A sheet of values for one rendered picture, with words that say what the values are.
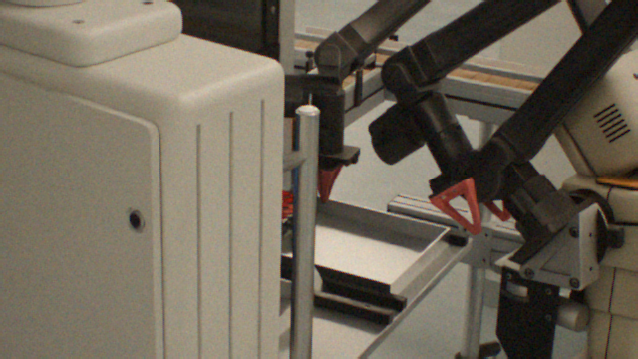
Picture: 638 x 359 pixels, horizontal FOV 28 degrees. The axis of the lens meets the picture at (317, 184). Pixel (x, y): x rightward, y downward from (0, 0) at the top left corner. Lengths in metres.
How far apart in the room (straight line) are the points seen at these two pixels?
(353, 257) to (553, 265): 0.63
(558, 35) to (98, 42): 2.59
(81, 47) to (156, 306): 0.25
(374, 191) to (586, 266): 3.07
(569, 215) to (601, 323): 0.29
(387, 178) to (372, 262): 2.62
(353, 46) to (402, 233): 0.45
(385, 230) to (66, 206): 1.27
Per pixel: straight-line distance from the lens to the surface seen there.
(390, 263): 2.33
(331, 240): 2.40
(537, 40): 3.72
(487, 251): 3.31
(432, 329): 3.91
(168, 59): 1.24
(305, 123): 1.31
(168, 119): 1.14
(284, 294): 2.19
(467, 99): 3.16
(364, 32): 2.16
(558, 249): 1.78
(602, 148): 1.86
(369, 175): 4.96
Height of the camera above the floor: 1.93
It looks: 23 degrees down
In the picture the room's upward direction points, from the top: 2 degrees clockwise
